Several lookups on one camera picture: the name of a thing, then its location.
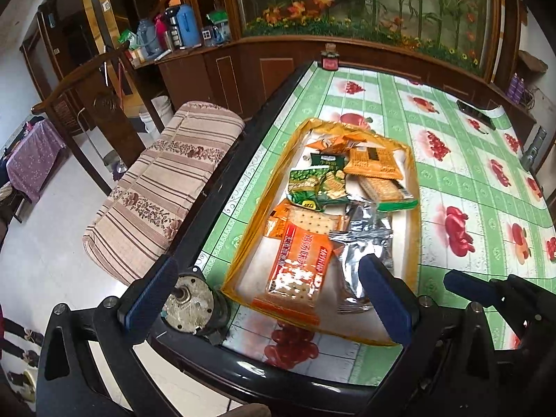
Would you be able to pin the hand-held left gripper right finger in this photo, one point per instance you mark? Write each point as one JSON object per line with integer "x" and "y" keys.
{"x": 386, "y": 297}

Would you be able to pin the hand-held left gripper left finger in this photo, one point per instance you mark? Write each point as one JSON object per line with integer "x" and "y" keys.
{"x": 150, "y": 297}

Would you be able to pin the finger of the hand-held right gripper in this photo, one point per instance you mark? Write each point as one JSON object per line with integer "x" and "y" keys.
{"x": 467, "y": 284}

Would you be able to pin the silver foil packet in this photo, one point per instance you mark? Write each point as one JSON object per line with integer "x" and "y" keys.
{"x": 369, "y": 217}
{"x": 360, "y": 269}

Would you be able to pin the orange cracker packet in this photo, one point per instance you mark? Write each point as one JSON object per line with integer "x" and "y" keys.
{"x": 299, "y": 265}

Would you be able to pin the transparent orange plastic tray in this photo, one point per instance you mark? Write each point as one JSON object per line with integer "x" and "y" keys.
{"x": 249, "y": 276}

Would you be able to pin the orange-ended clear cracker packet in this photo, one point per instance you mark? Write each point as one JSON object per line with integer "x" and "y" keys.
{"x": 312, "y": 220}

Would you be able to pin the green-edged clear cracker packet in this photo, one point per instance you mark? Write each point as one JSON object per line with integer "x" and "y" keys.
{"x": 382, "y": 189}

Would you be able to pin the orange biscuit packet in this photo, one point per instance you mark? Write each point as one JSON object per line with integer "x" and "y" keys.
{"x": 373, "y": 161}

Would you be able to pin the green pea snack packet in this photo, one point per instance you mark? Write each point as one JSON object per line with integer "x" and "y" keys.
{"x": 308, "y": 182}

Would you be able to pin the dark green snack packet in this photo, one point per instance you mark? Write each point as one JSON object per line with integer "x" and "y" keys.
{"x": 325, "y": 160}

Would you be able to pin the small orange snack packet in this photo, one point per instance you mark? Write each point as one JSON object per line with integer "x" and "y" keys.
{"x": 332, "y": 141}

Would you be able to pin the round grey metal motor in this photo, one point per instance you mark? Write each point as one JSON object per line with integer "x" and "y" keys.
{"x": 191, "y": 302}

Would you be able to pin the green fruit print tablecloth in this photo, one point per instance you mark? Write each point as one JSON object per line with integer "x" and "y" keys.
{"x": 456, "y": 182}

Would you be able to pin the striped floral cushion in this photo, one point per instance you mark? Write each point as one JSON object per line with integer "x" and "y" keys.
{"x": 160, "y": 182}

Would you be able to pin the grey remote control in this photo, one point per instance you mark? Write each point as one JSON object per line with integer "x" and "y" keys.
{"x": 533, "y": 152}

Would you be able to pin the black remote control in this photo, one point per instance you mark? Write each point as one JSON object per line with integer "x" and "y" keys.
{"x": 475, "y": 114}

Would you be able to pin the purple cloth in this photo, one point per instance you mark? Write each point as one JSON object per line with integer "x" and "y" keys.
{"x": 34, "y": 156}

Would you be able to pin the white plastic bucket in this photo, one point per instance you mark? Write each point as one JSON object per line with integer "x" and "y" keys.
{"x": 156, "y": 113}

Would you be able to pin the dark wooden chair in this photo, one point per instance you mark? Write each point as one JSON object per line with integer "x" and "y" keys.
{"x": 104, "y": 104}

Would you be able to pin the purple bottles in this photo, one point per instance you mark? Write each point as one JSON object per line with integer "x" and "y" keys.
{"x": 517, "y": 87}

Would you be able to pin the small jar red label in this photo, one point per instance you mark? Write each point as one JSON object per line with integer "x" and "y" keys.
{"x": 330, "y": 58}

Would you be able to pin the brown wooden sideboard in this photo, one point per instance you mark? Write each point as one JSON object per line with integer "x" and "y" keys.
{"x": 243, "y": 69}

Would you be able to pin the clear blue water bottle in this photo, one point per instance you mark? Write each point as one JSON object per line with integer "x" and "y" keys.
{"x": 147, "y": 39}

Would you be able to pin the green plastic bag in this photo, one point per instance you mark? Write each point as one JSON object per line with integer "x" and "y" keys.
{"x": 128, "y": 40}

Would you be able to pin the red thermos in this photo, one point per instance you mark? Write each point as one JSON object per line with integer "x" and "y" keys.
{"x": 160, "y": 32}

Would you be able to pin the blue thermos jug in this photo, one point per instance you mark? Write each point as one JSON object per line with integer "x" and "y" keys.
{"x": 189, "y": 26}

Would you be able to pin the green-roofed toy house box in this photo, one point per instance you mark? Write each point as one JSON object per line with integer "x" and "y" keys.
{"x": 217, "y": 26}

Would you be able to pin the flower glass panel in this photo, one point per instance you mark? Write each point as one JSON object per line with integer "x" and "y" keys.
{"x": 369, "y": 4}

